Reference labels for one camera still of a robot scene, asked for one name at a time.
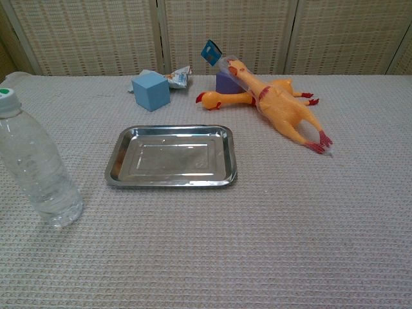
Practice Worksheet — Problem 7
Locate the clear plastic water bottle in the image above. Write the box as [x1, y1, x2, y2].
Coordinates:
[0, 87, 84, 228]

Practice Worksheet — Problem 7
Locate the silver metal tray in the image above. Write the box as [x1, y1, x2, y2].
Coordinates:
[104, 124, 238, 189]

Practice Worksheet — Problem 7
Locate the small rubber chicken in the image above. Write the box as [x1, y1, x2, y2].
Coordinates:
[195, 78, 320, 111]

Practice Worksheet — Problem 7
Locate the purple foam cube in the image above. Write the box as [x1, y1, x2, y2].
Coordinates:
[215, 70, 242, 95]

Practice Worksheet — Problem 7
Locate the crumpled white snack wrapper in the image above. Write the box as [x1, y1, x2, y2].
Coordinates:
[165, 65, 194, 90]

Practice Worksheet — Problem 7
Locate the light blue foam cube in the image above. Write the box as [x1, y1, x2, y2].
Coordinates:
[131, 71, 171, 113]

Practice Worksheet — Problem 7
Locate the white waffle tablecloth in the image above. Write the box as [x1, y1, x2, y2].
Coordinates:
[0, 72, 412, 309]

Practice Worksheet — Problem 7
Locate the large bagged rubber chicken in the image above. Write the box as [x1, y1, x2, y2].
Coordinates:
[220, 56, 335, 158]

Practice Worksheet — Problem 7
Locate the blue packaging header card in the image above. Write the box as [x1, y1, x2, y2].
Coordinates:
[200, 39, 223, 67]

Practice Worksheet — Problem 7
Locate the woven beige screen panel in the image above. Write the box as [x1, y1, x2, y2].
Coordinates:
[0, 0, 162, 77]
[285, 0, 412, 76]
[159, 0, 295, 76]

